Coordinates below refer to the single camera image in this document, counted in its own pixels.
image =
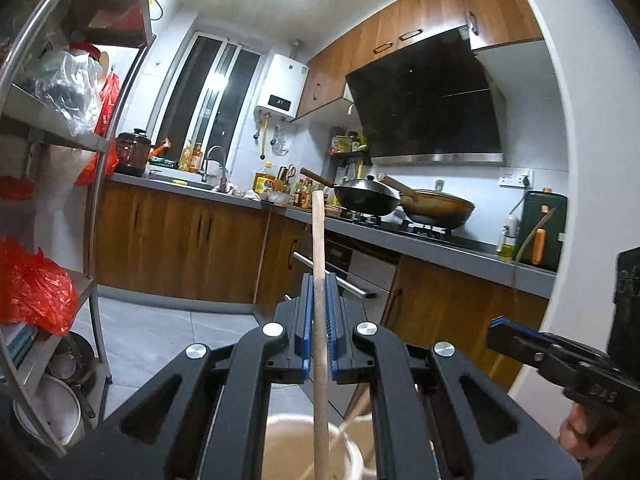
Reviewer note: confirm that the clear plastic bag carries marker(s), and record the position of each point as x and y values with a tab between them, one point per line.
70	90

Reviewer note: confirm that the dark red pressure cooker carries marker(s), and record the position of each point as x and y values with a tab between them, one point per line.
131	152

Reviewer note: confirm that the brown wok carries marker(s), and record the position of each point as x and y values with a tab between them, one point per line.
440	210

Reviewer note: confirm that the long wooden chopstick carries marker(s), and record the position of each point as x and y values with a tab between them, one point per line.
319	250

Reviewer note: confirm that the built-in oven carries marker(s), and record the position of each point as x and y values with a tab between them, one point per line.
365	270

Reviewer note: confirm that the small red plastic bag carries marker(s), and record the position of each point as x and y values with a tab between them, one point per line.
15	189

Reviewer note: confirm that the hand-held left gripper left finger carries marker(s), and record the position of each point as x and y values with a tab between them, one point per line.
300	330

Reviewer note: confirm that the metal shelf rack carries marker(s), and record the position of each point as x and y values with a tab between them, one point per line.
97	170

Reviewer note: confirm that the metal faucet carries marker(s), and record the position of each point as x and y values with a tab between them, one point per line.
217	160

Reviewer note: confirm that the small oil bottle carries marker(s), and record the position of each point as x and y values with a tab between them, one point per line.
507	245

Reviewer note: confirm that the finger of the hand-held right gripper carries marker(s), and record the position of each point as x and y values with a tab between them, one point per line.
525	347

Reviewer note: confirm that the metal pot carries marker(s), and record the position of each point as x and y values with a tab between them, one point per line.
70	360

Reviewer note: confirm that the gas stove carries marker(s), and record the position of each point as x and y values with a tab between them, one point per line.
395	225

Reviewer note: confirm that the hanging red plastic bag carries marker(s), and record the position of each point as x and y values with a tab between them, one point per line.
107	105

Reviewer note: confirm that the large red plastic bag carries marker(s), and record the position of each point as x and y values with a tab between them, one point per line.
35	290

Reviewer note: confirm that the thin wooden chopstick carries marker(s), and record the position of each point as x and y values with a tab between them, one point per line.
356	410

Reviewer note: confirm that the white pot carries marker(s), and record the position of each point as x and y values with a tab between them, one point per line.
47	412

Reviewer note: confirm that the white water heater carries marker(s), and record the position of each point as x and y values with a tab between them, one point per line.
282	85

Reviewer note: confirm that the sliding glass window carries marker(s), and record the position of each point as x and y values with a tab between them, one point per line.
205	100

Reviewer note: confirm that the wooden upper cabinets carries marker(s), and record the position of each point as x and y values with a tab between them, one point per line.
415	15

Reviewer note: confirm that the large yellow oil bottle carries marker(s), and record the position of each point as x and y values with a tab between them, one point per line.
264	182

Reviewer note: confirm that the black spice rack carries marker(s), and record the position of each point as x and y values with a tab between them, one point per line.
350	147

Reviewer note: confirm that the white wall outlet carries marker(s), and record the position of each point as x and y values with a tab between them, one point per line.
515	178

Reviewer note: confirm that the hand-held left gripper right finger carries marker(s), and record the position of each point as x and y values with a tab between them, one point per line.
336	330

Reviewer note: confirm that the person's right hand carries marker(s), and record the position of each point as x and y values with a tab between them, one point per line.
575	427

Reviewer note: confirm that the black wok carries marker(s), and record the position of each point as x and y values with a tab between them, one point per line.
365	197

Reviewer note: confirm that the dark green kitchen appliance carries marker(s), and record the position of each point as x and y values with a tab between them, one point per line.
545	210

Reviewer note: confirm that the white floral ceramic utensil holder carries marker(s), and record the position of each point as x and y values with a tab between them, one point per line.
290	445

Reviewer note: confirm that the black range hood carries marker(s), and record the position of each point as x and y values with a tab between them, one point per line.
425	105

